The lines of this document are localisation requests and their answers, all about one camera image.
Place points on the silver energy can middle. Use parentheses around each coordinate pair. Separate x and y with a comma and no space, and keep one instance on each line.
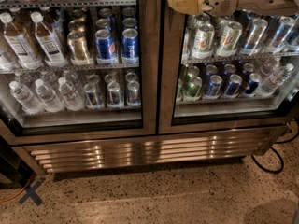
(114,95)

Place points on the silver blue can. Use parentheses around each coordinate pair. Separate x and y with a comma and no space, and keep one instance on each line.
(280,27)
(253,36)

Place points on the tea bottle white cap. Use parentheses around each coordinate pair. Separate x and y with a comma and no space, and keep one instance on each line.
(21,42)
(49,41)

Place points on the silver energy can right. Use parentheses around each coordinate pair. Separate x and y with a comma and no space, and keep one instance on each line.
(133,93)

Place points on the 7up can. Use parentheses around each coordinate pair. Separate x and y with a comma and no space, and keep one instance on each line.
(202,46)
(229,38)

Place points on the tea bottle white cap right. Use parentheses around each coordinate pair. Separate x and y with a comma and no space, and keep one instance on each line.
(49,41)

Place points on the silver energy can left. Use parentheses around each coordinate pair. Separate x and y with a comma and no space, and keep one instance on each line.
(94,96)

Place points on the blue Pepsi can right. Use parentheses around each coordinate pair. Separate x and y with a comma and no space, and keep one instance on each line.
(129,45)

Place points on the blue tape cross mark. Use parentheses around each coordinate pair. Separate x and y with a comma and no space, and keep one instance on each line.
(32,194)

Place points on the water bottle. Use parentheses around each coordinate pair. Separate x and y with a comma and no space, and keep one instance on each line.
(70,95)
(24,96)
(48,96)

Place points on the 7up can right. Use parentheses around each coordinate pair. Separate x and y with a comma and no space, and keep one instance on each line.
(229,38)

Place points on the water bottle right compartment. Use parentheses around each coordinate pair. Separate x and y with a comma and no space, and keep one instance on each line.
(275,80)

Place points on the blue pepsi can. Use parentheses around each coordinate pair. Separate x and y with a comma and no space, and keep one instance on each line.
(106,47)
(129,45)

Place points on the green soda can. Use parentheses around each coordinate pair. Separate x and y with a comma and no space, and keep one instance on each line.
(192,89)

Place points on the tea bottle white cap left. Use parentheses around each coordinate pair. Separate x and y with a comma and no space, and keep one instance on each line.
(21,42)

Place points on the silver blue can upper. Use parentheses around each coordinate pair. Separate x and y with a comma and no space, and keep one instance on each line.
(253,36)

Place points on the blue can lower right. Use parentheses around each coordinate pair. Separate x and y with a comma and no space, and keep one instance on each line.
(251,84)

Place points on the glass fridge door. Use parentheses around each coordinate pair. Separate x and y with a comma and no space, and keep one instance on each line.
(180,116)
(87,16)

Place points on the stainless steel display fridge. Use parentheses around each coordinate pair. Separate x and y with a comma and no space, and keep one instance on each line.
(158,147)

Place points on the silver energy can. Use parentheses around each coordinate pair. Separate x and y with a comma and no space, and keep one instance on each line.
(133,93)
(94,96)
(114,95)

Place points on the blue can lower middle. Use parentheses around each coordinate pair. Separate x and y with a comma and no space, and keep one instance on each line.
(232,86)

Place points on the water bottle left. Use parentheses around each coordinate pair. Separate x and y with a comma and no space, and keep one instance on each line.
(24,96)

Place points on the silver blue can far right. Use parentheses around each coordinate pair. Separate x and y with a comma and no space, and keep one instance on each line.
(280,27)

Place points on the blue can lower left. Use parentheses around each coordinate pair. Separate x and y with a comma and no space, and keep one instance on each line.
(213,87)

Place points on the blue Pepsi can left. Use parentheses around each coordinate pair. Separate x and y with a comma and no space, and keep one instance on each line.
(106,47)

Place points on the water bottle right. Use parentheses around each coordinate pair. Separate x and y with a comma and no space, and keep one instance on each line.
(70,95)

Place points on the gold soda can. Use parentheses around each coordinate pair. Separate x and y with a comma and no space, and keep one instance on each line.
(78,46)

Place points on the water bottle middle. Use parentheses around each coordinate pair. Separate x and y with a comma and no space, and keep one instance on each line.
(48,96)

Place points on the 7up can left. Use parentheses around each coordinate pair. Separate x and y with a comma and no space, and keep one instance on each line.
(202,46)

